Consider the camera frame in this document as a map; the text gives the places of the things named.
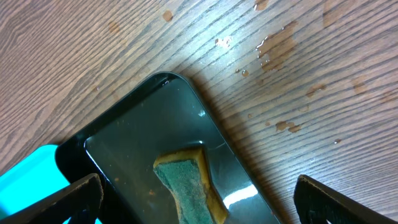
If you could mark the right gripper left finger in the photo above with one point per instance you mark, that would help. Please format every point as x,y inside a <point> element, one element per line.
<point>80,202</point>

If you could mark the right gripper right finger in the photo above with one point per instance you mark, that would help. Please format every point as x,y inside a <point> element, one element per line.
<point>318,203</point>

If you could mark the green yellow sponge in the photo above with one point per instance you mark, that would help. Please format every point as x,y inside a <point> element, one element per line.
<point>185,173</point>

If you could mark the teal plastic tray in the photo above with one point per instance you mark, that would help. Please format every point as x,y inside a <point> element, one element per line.
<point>31,180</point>

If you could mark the black water tray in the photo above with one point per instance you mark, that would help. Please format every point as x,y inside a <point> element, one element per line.
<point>163,114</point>

